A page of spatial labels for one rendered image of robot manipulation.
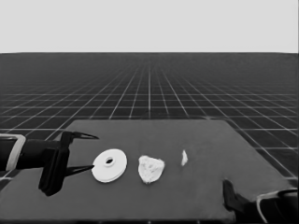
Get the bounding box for white round carrier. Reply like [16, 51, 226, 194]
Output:
[137, 155, 165, 185]

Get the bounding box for small white T-shaped piece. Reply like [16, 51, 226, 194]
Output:
[181, 149, 189, 167]

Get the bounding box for large thick white disc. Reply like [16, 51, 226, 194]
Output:
[92, 147, 128, 184]

